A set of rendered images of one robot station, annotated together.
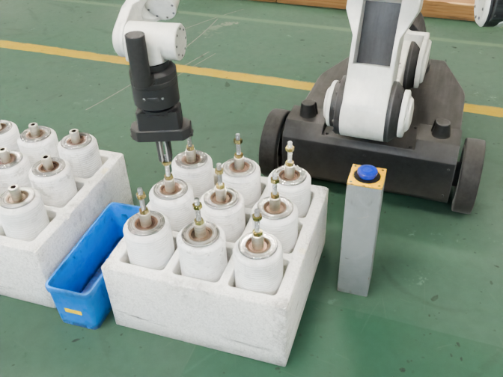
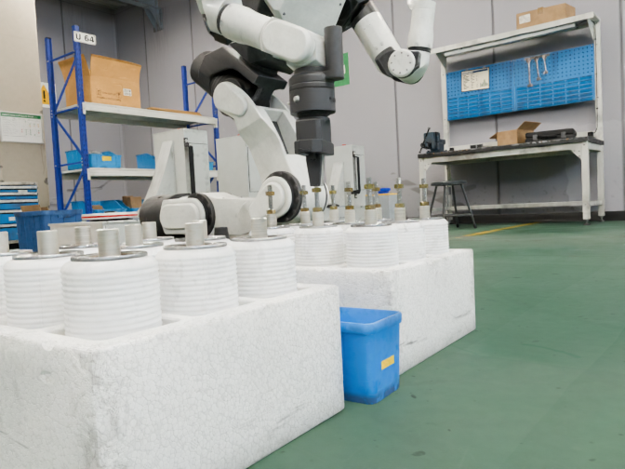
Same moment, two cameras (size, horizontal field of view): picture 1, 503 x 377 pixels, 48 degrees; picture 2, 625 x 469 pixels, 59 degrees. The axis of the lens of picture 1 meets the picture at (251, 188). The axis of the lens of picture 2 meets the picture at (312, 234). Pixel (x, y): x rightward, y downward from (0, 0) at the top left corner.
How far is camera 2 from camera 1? 1.55 m
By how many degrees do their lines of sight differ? 75
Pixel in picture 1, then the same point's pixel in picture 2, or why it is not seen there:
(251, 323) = (462, 282)
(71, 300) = (389, 335)
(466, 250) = not seen: hidden behind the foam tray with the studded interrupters
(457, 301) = not seen: hidden behind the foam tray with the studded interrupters
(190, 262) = (421, 240)
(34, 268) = (334, 325)
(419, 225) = not seen: hidden behind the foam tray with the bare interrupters
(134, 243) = (392, 233)
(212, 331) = (448, 315)
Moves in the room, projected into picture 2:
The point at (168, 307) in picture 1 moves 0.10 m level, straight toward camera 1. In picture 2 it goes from (428, 302) to (483, 301)
